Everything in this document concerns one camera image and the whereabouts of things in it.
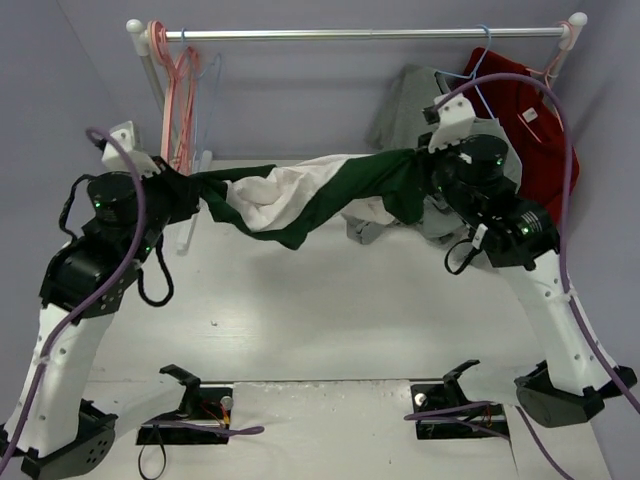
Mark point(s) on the blue hanger with grey shirt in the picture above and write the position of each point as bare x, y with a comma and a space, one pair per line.
474, 72

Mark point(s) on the white and green t-shirt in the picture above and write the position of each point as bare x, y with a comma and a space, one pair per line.
286, 203

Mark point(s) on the pink hanger with red shirt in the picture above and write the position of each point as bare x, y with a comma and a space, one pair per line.
550, 73

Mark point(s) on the red t-shirt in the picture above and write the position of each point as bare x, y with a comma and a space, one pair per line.
542, 164

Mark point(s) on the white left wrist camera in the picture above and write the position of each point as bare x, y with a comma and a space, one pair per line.
128, 137

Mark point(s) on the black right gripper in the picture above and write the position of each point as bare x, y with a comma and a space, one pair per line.
435, 167

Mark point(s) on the silver and white clothes rack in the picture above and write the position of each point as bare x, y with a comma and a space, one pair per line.
158, 81

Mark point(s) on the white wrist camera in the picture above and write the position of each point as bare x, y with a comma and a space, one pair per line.
453, 116
128, 137

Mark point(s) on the pink hanger bundle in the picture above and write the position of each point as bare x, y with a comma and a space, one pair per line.
178, 111

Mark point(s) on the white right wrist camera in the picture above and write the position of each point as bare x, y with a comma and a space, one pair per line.
453, 116

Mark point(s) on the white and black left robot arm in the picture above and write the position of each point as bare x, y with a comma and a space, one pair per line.
57, 433

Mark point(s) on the grey t-shirt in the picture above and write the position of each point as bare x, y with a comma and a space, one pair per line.
398, 124

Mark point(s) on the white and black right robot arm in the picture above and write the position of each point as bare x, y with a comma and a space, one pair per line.
569, 386

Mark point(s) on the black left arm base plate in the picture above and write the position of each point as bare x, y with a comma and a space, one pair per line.
185, 421

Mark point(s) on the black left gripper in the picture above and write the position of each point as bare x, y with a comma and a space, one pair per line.
173, 186

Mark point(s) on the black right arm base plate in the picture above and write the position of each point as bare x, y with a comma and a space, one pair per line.
442, 411

